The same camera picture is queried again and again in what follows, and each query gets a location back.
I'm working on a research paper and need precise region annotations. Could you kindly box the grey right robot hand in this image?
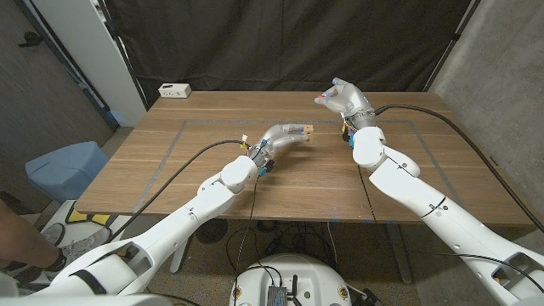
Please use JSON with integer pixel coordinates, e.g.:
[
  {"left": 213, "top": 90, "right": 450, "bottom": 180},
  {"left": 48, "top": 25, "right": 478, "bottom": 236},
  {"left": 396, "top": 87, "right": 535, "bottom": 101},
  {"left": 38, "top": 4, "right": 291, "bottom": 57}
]
[{"left": 314, "top": 76, "right": 377, "bottom": 130}]

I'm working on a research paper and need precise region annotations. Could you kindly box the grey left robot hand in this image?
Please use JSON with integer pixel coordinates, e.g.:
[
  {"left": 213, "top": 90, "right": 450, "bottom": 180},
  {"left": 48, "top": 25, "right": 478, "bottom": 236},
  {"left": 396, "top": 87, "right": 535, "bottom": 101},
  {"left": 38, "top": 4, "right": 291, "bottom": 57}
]
[{"left": 248, "top": 123, "right": 310, "bottom": 165}]

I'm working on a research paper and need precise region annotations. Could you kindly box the black backdrop curtain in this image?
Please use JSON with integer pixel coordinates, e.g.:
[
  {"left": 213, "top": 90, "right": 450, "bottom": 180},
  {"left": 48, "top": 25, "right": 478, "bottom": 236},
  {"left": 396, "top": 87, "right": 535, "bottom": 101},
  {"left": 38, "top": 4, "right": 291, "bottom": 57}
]
[{"left": 104, "top": 0, "right": 481, "bottom": 107}]

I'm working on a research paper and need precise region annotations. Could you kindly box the white power strip box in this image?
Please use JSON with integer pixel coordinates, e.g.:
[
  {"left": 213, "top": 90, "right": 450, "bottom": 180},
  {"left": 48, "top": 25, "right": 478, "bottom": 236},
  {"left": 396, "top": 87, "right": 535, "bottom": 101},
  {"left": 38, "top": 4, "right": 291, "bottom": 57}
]
[{"left": 158, "top": 82, "right": 192, "bottom": 99}]

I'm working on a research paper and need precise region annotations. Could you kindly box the black backdrop stand pole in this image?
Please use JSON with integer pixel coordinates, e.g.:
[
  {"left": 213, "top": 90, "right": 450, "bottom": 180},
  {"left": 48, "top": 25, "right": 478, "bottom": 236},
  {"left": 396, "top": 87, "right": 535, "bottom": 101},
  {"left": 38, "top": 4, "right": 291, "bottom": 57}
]
[
  {"left": 97, "top": 0, "right": 150, "bottom": 111},
  {"left": 422, "top": 0, "right": 481, "bottom": 93}
]

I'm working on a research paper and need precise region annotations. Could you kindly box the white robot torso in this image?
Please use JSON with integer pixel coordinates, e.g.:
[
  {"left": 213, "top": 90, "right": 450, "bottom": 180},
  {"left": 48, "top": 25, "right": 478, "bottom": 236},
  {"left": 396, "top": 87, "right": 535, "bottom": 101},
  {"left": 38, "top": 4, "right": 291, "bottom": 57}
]
[{"left": 229, "top": 253, "right": 353, "bottom": 306}]

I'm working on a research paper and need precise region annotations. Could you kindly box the black antenna on torso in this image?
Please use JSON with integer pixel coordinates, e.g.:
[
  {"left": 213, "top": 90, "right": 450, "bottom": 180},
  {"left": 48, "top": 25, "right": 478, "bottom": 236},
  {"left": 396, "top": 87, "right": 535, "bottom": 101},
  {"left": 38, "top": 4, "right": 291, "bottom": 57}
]
[{"left": 288, "top": 275, "right": 303, "bottom": 306}]

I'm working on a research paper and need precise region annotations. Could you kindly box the grey electronics box on torso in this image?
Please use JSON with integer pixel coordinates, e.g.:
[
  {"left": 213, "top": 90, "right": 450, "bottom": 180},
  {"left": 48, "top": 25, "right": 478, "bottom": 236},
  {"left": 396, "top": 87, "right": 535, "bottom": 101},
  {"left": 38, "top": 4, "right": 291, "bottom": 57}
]
[{"left": 266, "top": 285, "right": 289, "bottom": 306}]

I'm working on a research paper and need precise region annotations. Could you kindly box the grey table leg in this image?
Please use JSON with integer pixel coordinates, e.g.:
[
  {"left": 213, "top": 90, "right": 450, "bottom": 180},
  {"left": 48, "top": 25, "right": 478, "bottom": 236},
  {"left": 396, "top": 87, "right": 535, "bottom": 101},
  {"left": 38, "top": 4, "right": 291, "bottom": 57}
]
[{"left": 384, "top": 223, "right": 413, "bottom": 285}]

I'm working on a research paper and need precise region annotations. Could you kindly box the white table leg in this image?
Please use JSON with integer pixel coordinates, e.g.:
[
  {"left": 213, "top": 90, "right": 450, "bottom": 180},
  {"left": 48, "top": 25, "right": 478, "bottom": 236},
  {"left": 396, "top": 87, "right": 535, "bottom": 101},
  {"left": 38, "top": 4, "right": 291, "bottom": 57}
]
[{"left": 169, "top": 244, "right": 188, "bottom": 275}]

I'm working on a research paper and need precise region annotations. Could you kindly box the black connector beside torso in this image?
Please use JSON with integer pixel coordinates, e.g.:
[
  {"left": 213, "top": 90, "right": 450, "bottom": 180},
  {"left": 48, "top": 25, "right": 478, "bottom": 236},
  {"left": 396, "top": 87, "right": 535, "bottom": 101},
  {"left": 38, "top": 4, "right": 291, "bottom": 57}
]
[{"left": 360, "top": 288, "right": 382, "bottom": 306}]

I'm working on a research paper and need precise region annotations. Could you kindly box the white cabinet panel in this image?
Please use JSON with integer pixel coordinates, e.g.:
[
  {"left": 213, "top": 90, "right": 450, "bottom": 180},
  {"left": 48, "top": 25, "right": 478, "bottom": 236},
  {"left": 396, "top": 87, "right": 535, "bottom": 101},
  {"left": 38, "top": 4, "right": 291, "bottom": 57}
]
[{"left": 31, "top": 0, "right": 148, "bottom": 128}]

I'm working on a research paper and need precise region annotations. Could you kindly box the blue-grey padded stool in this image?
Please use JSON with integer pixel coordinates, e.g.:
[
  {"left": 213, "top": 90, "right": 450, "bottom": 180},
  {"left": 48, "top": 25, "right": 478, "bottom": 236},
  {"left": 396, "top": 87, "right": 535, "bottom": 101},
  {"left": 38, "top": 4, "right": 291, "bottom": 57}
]
[{"left": 24, "top": 140, "right": 110, "bottom": 204}]

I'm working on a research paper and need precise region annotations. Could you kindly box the grey sneaker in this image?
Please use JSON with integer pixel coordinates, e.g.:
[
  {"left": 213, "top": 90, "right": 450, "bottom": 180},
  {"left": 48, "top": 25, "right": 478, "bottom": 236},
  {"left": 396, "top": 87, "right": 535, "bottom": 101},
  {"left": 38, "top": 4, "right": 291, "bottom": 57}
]
[
  {"left": 40, "top": 223, "right": 67, "bottom": 247},
  {"left": 63, "top": 227, "right": 112, "bottom": 260}
]

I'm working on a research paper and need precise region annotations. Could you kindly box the person's bare leg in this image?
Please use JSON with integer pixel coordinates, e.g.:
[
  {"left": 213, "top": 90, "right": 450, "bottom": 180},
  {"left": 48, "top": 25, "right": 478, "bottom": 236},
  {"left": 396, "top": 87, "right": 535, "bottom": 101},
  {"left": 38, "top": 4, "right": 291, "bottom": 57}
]
[{"left": 0, "top": 199, "right": 60, "bottom": 269}]

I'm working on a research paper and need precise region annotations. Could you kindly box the black sneaker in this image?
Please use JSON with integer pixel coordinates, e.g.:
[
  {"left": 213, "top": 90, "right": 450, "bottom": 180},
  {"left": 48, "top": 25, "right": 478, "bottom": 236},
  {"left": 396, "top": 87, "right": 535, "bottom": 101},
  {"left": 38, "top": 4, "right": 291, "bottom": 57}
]
[{"left": 8, "top": 263, "right": 46, "bottom": 285}]

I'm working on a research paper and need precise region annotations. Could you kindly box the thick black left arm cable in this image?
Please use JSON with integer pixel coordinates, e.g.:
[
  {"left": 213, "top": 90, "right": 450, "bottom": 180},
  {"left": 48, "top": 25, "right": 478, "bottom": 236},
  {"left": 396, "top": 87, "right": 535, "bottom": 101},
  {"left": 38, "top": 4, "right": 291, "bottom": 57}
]
[{"left": 108, "top": 139, "right": 252, "bottom": 244}]

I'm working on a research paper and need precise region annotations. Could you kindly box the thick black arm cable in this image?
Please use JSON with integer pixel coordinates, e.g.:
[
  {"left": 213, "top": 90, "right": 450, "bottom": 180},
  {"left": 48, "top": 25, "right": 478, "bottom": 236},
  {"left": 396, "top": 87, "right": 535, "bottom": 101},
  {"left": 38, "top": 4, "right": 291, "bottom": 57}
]
[
  {"left": 108, "top": 139, "right": 252, "bottom": 244},
  {"left": 372, "top": 103, "right": 544, "bottom": 234}
]

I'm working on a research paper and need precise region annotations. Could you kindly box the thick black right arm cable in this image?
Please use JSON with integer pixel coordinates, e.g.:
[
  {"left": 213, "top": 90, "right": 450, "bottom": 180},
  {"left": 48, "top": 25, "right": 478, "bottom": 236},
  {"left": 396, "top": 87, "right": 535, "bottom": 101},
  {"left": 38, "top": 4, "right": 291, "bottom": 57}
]
[{"left": 372, "top": 103, "right": 544, "bottom": 234}]

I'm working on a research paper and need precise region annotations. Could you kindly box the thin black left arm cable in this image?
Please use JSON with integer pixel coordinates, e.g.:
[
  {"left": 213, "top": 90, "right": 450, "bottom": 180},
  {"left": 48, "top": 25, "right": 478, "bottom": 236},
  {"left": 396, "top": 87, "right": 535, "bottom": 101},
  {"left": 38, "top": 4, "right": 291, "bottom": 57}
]
[{"left": 231, "top": 173, "right": 260, "bottom": 306}]

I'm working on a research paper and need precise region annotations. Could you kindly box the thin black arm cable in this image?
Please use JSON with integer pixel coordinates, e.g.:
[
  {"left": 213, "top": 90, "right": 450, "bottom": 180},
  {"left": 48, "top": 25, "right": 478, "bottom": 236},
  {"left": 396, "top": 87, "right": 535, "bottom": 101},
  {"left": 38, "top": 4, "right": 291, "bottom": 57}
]
[
  {"left": 357, "top": 164, "right": 544, "bottom": 295},
  {"left": 231, "top": 173, "right": 260, "bottom": 306}
]

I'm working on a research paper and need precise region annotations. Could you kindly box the black floor cable bundle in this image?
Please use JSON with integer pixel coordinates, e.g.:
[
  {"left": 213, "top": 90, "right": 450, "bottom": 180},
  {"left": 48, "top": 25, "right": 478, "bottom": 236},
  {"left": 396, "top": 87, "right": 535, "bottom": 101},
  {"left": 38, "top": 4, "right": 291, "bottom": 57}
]
[{"left": 224, "top": 219, "right": 337, "bottom": 277}]

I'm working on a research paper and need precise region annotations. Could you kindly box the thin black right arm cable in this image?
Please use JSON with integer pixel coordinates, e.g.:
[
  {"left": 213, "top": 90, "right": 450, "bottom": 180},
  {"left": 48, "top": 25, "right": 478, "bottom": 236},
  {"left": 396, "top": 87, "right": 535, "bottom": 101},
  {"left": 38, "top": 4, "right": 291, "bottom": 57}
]
[{"left": 357, "top": 164, "right": 544, "bottom": 295}]

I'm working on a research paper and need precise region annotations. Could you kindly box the white floor cable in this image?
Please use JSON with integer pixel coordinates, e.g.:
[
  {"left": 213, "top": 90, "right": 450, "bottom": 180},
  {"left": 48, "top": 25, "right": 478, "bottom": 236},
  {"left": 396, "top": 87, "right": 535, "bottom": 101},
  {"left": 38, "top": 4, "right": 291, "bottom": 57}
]
[{"left": 326, "top": 221, "right": 340, "bottom": 268}]

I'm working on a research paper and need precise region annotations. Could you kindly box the dark door frame rail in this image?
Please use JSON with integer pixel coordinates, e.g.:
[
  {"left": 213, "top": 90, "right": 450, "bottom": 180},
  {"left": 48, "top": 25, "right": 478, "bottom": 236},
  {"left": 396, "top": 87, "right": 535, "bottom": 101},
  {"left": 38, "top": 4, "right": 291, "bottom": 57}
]
[{"left": 12, "top": 0, "right": 121, "bottom": 131}]

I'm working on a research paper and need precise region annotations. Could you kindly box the black door handle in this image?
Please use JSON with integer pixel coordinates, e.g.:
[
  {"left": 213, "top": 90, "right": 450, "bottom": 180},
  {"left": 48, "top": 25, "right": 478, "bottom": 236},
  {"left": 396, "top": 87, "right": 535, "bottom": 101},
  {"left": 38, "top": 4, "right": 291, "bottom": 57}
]
[{"left": 17, "top": 31, "right": 43, "bottom": 48}]

